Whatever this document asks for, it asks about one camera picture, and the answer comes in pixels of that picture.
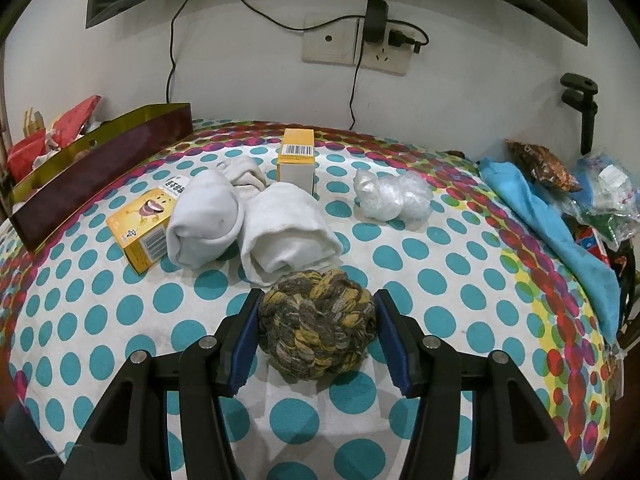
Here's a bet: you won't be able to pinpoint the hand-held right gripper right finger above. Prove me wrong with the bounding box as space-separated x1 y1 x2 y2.
372 288 583 480

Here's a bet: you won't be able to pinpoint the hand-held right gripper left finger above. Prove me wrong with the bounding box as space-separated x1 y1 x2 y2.
60 289 263 480

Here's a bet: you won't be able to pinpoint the yellow grey rope ball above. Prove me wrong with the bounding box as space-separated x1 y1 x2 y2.
256 268 377 380

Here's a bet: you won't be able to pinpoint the yellow box with cartoon face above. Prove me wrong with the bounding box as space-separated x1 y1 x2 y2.
105 178 187 275

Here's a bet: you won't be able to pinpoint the tall yellow carton box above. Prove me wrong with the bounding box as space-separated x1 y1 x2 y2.
276 128 317 196

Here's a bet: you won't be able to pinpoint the gold maroon storage box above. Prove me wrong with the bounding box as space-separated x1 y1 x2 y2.
6 102 193 253

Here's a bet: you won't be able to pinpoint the polka dot tablecloth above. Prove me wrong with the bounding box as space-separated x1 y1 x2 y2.
0 119 626 480

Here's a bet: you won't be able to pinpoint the crumpled clear plastic bag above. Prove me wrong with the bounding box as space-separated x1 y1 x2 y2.
353 169 434 221

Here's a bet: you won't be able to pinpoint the blue cloth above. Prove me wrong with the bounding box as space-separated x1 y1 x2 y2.
477 157 621 343

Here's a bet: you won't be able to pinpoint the brown snack packet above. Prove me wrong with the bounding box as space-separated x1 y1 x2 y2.
505 138 583 193

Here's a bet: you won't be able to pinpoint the clear plastic bags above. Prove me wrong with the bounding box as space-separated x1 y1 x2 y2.
565 151 640 241

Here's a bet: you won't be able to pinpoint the red paper bag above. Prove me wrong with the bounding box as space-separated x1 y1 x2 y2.
7 95 103 181

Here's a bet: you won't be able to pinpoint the yellow paper boxes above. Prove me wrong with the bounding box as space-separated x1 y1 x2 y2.
22 106 48 136

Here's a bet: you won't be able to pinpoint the black clamp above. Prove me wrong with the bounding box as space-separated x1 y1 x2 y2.
560 73 599 156

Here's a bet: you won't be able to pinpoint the black plug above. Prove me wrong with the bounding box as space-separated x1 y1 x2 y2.
387 30 430 56

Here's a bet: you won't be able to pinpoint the black power adapter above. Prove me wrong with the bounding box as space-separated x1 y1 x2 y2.
365 0 390 45

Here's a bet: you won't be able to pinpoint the black adapter cable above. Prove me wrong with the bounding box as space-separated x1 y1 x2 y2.
346 35 368 131

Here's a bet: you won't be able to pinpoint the white wall socket plate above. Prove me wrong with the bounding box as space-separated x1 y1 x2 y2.
301 12 416 77

